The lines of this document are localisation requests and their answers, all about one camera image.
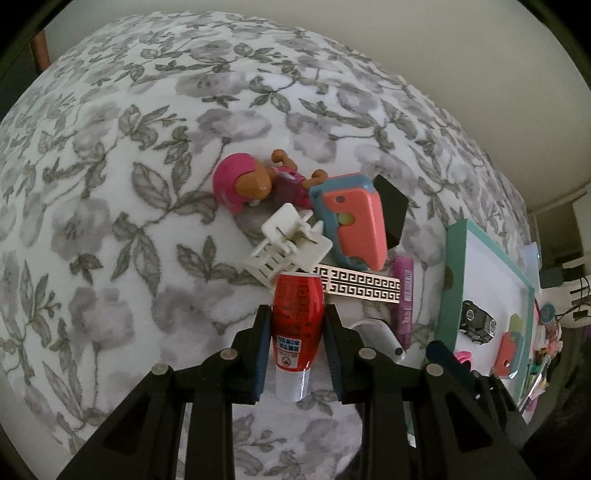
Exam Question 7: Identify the floral grey white blanket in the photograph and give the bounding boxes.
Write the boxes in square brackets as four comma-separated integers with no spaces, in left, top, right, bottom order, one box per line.
[1,12,530,460]

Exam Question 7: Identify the teal white shallow tray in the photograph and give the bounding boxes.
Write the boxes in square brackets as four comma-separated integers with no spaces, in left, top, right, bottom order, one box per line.
[435,219,535,401]

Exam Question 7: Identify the magenta lighter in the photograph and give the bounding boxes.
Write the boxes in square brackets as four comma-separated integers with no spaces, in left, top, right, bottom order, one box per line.
[393,256,415,350]

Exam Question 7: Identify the black toy car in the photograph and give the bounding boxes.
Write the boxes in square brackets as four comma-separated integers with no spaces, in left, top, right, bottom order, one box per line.
[459,300,497,345]

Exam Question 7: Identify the pink haired doll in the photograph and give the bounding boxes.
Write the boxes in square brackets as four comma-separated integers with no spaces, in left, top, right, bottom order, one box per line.
[212,149,329,215]

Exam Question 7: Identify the black charger block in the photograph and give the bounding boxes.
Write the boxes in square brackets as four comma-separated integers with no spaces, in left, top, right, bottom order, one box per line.
[373,175,409,250]

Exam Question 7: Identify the coral blue green toy knife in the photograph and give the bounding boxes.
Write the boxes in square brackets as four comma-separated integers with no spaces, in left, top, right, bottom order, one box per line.
[493,314,525,379]

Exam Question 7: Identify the white power strip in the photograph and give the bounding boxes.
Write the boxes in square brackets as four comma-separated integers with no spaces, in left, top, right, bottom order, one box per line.
[522,242,542,272]

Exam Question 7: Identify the coral blue toy knife large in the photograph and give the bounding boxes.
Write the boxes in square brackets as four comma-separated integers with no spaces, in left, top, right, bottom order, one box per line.
[308,173,388,271]

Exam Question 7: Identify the black plugged power adapter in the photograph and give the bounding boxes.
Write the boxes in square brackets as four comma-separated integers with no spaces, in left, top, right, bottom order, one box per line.
[539,267,564,289]

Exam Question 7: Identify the white hair claw clip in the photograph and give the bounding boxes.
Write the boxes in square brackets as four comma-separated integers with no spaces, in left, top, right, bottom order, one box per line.
[243,203,332,289]

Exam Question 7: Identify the gold black patterned lighter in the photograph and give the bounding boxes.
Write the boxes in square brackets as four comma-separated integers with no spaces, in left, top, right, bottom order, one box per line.
[314,264,401,304]

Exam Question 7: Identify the pink white crochet mat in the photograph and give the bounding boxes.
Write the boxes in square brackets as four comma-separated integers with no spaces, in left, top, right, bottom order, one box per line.
[518,301,563,424]

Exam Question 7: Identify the red glue tube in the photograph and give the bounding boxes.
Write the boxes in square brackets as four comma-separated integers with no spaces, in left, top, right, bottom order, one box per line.
[271,272,325,403]

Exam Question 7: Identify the pink watch band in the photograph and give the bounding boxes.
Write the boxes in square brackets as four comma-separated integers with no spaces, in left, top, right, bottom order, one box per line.
[455,351,473,364]

